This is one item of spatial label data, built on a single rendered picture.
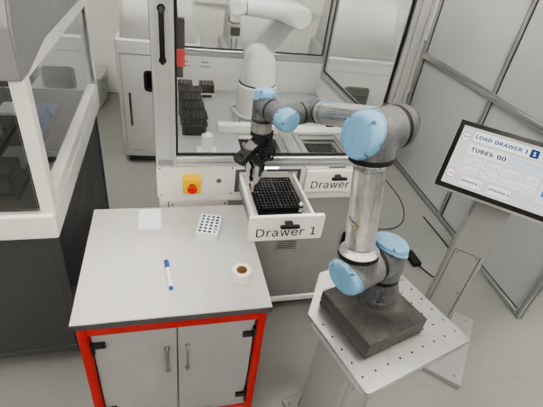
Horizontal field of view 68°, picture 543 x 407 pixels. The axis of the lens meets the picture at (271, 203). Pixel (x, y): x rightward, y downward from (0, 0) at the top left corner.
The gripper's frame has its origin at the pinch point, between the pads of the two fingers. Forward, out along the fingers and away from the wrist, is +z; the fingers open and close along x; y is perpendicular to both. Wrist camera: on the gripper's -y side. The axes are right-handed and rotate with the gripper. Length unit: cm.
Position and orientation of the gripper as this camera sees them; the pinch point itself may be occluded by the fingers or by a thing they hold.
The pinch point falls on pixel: (251, 181)
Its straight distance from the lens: 152.0
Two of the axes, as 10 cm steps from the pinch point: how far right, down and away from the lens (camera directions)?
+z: -1.1, 8.2, 5.6
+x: -7.5, -4.4, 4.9
